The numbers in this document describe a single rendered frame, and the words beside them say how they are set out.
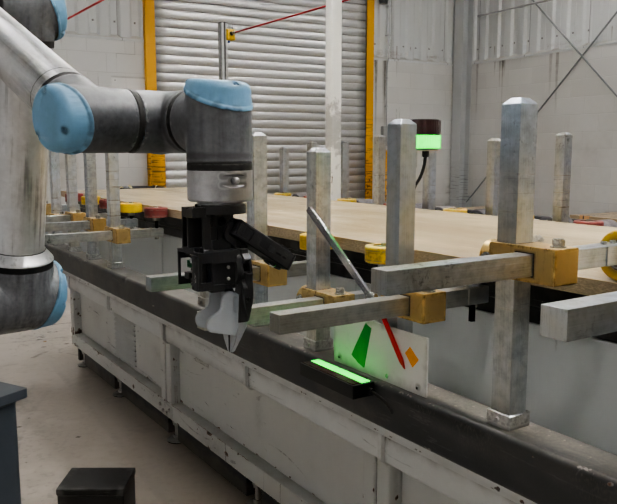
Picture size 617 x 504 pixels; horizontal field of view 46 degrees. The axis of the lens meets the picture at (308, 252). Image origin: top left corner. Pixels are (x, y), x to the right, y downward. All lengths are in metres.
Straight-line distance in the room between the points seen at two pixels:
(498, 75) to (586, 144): 1.90
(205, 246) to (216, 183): 0.09
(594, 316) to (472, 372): 0.77
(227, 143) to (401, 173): 0.36
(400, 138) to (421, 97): 10.16
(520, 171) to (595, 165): 9.05
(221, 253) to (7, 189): 0.71
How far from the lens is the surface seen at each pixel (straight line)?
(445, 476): 1.29
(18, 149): 1.59
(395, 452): 1.38
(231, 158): 0.98
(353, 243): 1.67
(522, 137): 1.06
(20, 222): 1.62
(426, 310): 1.21
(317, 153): 1.44
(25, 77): 1.14
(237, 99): 0.99
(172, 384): 2.82
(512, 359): 1.10
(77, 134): 1.01
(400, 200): 1.24
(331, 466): 2.00
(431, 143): 1.26
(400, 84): 11.17
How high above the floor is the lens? 1.10
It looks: 8 degrees down
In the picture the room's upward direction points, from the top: straight up
